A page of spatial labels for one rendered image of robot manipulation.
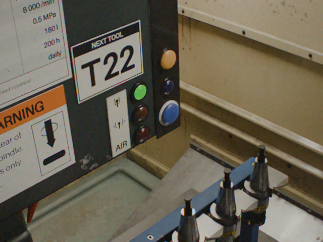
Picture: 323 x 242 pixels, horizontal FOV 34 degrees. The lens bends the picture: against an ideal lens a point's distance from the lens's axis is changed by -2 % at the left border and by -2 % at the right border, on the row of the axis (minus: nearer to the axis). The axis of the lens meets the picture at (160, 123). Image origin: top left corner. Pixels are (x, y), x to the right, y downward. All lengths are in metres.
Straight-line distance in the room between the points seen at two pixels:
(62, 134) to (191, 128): 1.31
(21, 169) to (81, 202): 1.55
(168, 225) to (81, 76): 0.55
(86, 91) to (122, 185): 1.60
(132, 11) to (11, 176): 0.23
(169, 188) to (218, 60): 0.49
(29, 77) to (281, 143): 1.16
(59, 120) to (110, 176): 1.63
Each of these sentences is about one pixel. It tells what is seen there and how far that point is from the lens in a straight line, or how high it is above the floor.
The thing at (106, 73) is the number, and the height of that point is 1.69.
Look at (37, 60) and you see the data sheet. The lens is 0.56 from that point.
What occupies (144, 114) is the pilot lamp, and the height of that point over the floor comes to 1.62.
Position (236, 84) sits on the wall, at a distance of 1.65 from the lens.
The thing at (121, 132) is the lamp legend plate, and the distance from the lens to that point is 0.67.
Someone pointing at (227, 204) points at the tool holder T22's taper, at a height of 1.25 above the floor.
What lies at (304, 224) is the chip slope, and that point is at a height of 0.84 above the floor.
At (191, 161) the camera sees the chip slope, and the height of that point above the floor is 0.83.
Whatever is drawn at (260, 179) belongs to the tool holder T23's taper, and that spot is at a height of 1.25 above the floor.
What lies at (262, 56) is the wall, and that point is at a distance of 1.54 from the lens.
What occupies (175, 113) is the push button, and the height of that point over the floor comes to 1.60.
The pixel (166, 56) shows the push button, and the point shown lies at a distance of 0.67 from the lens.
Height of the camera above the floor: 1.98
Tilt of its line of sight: 33 degrees down
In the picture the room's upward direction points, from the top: 3 degrees counter-clockwise
